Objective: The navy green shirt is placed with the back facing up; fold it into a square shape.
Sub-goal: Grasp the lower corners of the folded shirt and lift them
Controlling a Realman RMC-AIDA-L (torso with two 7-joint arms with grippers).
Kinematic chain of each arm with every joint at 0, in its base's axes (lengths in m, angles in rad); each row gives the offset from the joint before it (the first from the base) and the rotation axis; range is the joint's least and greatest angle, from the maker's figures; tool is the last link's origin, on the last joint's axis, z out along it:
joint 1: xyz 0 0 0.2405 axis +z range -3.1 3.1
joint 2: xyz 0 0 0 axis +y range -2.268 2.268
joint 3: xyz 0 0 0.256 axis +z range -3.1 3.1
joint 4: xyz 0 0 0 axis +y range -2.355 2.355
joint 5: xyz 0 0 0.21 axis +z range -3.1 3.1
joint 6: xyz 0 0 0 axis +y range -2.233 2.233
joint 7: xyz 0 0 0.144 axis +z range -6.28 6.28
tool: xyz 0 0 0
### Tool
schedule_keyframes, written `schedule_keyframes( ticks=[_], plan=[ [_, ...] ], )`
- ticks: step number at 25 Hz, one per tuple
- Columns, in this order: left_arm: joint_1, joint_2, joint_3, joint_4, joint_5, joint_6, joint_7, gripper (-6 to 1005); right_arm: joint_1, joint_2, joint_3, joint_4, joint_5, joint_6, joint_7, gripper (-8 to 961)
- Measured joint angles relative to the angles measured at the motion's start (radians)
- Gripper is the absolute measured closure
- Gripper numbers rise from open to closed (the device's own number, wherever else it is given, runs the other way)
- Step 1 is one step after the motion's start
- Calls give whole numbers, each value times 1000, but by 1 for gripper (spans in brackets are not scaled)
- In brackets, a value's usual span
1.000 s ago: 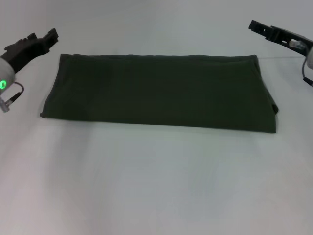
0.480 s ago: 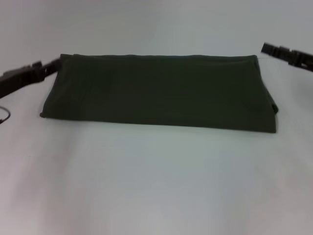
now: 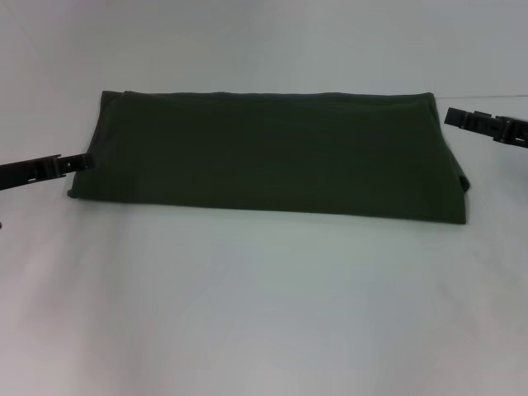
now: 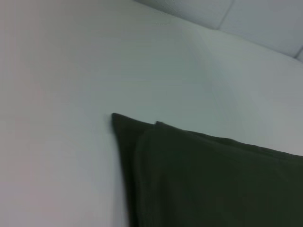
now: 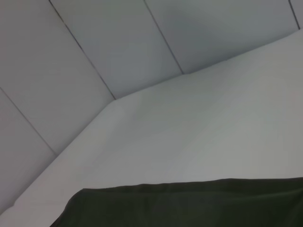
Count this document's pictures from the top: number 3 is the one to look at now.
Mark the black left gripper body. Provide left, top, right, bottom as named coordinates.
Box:
left=0, top=158, right=41, bottom=193

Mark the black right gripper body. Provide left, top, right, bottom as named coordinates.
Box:
left=494, top=114, right=528, bottom=150

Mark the dark green shirt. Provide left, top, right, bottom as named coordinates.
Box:
left=66, top=88, right=472, bottom=226

